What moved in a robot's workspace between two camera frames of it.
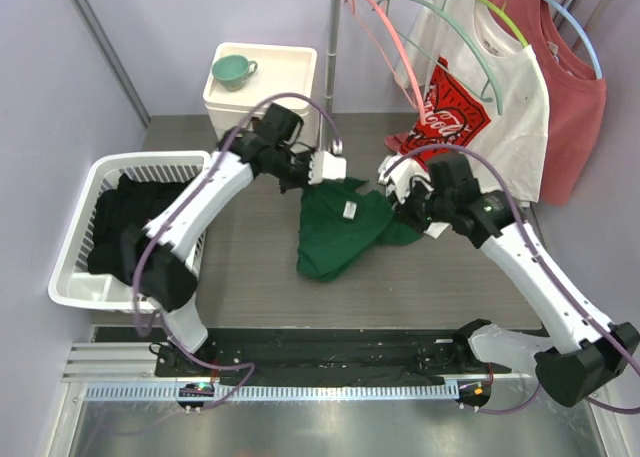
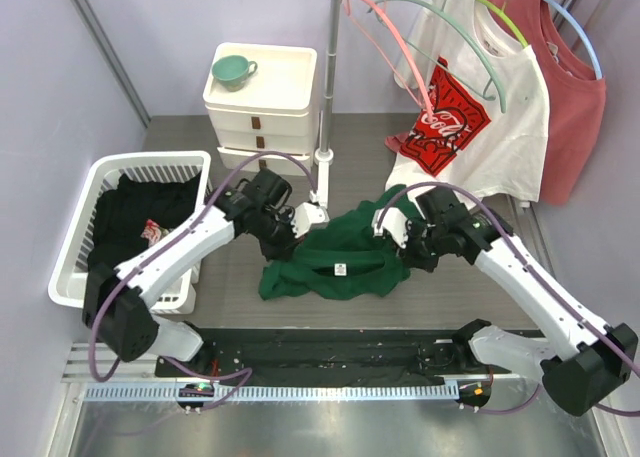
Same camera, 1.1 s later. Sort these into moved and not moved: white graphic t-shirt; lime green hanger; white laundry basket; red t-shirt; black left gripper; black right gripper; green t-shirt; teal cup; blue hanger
Moved: green t-shirt; black left gripper; black right gripper
Not moved: white graphic t-shirt; teal cup; lime green hanger; blue hanger; red t-shirt; white laundry basket
